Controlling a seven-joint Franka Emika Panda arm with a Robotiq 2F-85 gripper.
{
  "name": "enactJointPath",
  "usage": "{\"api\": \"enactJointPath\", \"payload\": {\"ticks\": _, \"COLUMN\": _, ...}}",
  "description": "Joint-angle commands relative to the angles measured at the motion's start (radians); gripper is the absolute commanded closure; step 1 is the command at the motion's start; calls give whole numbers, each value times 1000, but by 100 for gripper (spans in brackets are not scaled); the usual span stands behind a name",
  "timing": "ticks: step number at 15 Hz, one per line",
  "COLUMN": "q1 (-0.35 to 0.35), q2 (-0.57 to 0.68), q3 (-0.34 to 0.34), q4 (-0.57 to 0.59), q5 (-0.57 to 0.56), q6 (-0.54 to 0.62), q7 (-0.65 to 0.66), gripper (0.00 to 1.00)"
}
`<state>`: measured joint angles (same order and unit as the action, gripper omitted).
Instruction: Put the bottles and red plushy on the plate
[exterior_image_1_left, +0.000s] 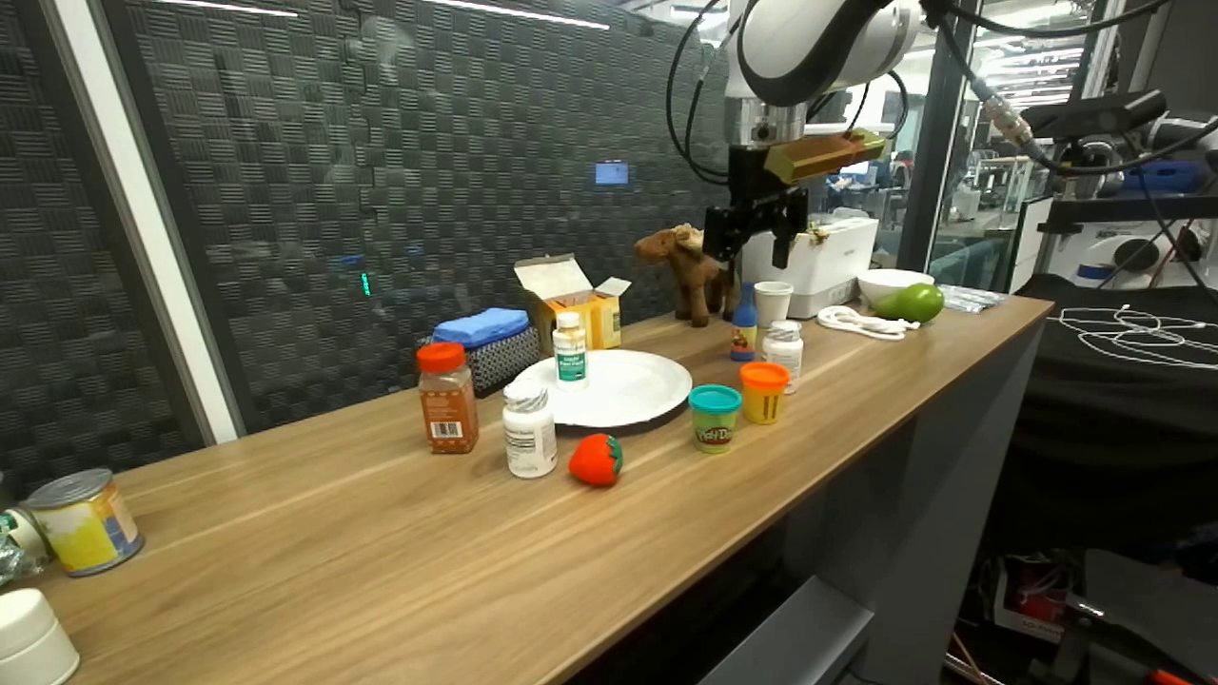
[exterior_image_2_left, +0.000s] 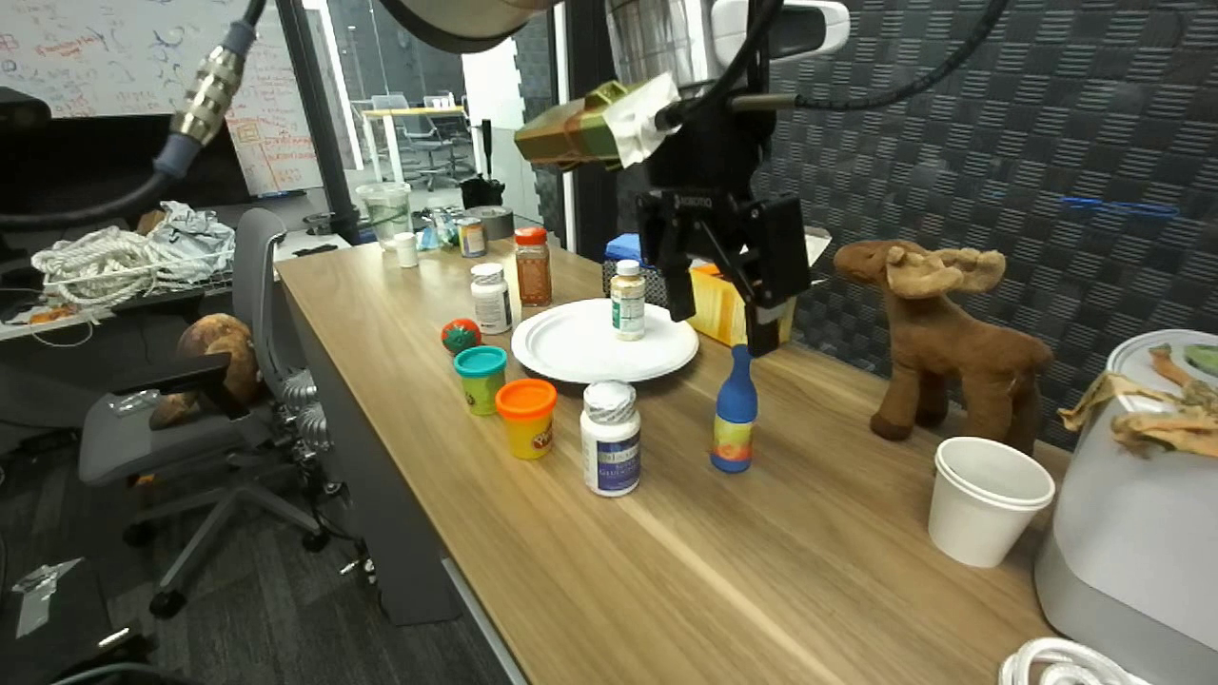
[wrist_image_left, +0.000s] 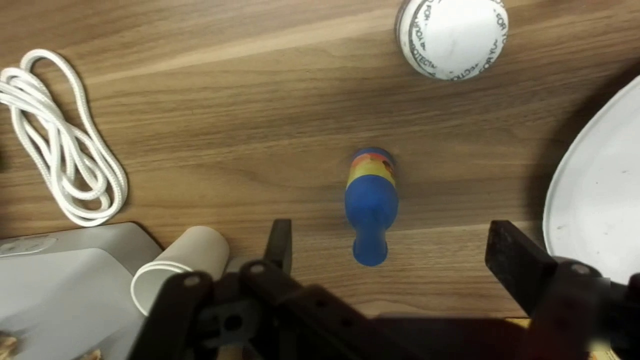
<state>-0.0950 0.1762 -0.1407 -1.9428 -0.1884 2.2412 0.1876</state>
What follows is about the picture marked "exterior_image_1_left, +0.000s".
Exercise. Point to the black covered desk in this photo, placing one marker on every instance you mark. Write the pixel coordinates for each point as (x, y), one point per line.
(1116, 442)

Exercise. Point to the blue glue bottle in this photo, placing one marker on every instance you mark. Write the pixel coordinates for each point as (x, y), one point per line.
(743, 331)

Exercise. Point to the yellow tub teal lid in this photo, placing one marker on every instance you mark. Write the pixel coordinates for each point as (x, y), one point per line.
(715, 414)

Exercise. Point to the white wall post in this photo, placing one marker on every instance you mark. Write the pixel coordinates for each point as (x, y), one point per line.
(138, 213)

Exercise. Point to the open yellow cardboard box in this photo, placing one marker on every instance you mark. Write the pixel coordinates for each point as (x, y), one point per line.
(576, 317)

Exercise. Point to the white round jar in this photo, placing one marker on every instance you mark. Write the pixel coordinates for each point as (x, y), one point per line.
(30, 640)

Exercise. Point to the black camera on stand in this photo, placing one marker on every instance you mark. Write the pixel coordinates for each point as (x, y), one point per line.
(1091, 117)

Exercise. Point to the large white pill bottle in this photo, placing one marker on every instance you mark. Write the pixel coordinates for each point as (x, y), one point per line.
(531, 433)

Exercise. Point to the white bottle green label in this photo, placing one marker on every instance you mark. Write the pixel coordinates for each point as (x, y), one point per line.
(570, 349)

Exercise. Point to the white paper cup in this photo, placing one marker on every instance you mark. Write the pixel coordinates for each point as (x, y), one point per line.
(775, 301)

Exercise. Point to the small white bottle blue label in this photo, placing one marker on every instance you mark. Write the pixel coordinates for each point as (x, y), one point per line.
(785, 350)

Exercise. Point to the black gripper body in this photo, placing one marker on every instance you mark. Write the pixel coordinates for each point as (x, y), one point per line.
(758, 192)

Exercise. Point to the yellow tub orange lid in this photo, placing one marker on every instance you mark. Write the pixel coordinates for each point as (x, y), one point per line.
(763, 395)

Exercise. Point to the small white green object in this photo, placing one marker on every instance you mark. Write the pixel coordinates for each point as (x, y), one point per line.
(20, 539)

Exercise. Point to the red strawberry plush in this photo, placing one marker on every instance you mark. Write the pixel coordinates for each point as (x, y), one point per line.
(593, 459)

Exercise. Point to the tin can yellow label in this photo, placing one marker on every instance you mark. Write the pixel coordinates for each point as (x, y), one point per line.
(90, 522)

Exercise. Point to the blue sponge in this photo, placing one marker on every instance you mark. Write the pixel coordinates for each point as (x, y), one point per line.
(482, 326)

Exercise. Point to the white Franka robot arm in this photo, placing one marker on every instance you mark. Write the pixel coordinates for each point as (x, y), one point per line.
(813, 42)

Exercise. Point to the brown moose plush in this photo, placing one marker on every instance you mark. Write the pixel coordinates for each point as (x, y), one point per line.
(691, 273)

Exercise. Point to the yellowish wrist camera box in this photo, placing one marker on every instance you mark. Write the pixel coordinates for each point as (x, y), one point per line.
(822, 152)

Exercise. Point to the white bowl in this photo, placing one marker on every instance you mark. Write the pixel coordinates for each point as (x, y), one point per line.
(895, 283)

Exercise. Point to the grey bin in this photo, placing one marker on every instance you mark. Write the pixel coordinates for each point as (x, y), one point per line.
(793, 633)

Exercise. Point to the orange cap spice jar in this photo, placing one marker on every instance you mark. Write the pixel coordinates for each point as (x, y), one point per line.
(446, 400)

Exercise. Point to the white lab machine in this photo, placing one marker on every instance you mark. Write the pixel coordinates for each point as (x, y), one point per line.
(1116, 254)

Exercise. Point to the white paper sheet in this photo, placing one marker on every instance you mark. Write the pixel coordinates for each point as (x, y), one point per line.
(976, 297)

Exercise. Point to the white paper plate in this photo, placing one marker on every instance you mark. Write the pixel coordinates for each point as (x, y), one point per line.
(628, 387)

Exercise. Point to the green fruit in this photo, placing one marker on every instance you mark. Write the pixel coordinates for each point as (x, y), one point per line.
(913, 307)

